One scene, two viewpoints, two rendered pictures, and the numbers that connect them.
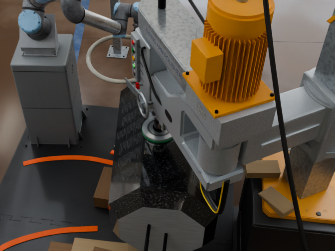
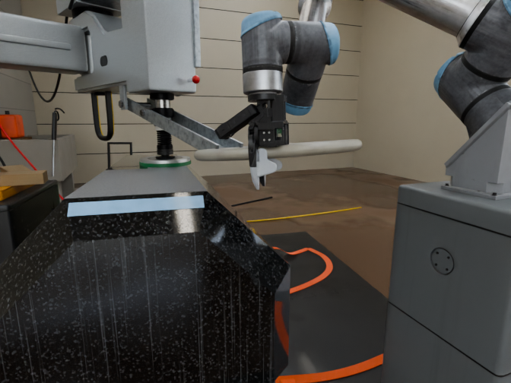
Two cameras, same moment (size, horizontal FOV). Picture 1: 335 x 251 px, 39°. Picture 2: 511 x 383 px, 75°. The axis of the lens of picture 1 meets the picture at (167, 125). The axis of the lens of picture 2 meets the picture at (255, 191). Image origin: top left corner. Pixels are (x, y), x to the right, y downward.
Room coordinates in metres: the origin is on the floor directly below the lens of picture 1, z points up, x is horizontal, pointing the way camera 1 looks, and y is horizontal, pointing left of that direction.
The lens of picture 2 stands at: (3.59, -0.06, 1.06)
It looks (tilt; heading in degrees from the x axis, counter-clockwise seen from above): 12 degrees down; 161
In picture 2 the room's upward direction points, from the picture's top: straight up
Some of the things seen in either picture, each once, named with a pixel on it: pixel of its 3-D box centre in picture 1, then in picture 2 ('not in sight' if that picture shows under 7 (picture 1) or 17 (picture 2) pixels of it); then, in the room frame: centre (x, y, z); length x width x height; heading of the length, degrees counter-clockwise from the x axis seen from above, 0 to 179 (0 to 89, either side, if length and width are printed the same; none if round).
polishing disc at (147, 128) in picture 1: (159, 128); (165, 159); (2.07, 0.05, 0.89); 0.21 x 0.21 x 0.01
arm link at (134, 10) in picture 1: (139, 12); (262, 45); (2.84, 0.22, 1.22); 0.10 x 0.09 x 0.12; 84
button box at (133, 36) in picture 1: (136, 57); (192, 32); (2.08, 0.18, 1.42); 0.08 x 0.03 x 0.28; 26
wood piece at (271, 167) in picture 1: (261, 169); (19, 178); (1.84, -0.57, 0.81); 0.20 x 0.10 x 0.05; 93
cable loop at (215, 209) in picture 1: (212, 186); (103, 112); (1.47, -0.24, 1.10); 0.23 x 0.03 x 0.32; 26
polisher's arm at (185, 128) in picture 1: (190, 116); (121, 60); (1.71, -0.11, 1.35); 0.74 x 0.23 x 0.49; 26
